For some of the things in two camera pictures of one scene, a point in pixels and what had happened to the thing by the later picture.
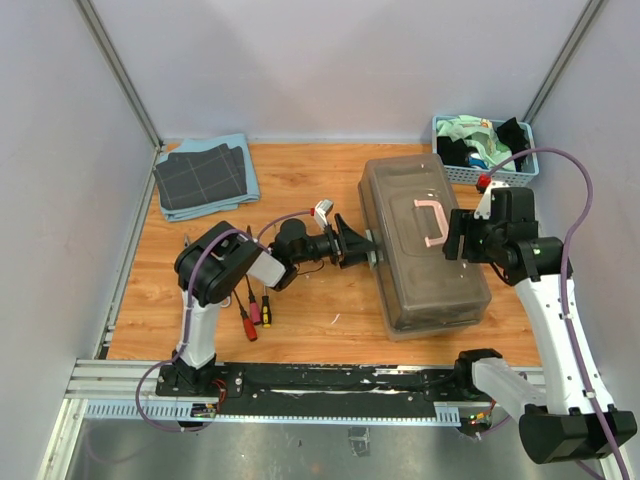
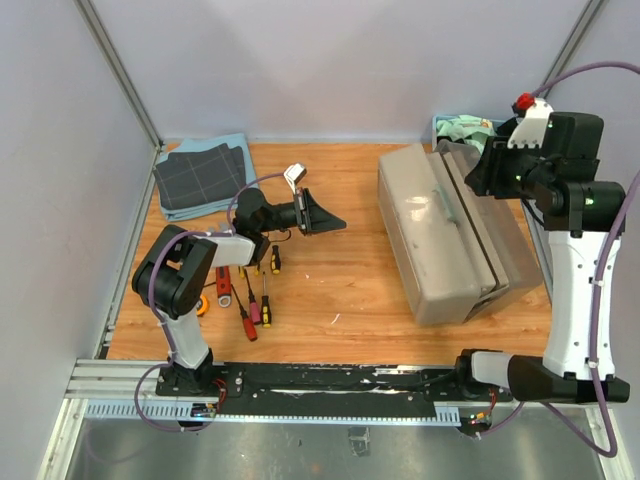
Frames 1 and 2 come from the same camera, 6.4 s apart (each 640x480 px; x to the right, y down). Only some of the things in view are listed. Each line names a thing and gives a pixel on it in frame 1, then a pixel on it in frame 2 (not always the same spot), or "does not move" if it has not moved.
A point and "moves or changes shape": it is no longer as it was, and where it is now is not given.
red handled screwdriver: x=250 y=329 does not move
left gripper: x=355 y=245 -> x=316 y=219
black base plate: x=323 y=390 does not move
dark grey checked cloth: x=192 y=178 does not move
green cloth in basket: x=482 y=138 does not move
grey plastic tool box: x=406 y=199 moves or changes shape
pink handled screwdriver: x=254 y=305 does not move
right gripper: x=461 y=223 -> x=485 y=177
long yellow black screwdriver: x=266 y=316 does not move
